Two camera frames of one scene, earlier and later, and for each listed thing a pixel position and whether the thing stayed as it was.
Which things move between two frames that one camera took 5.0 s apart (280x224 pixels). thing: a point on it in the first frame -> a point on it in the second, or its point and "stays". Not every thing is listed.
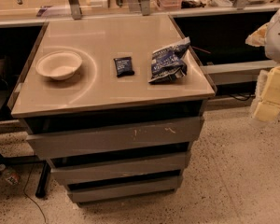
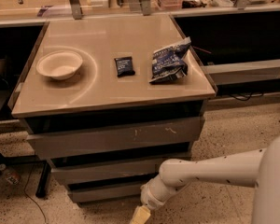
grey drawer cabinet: (114, 105) stays
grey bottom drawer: (105, 190) stays
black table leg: (43, 180) stays
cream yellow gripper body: (278, 37) -> (150, 199)
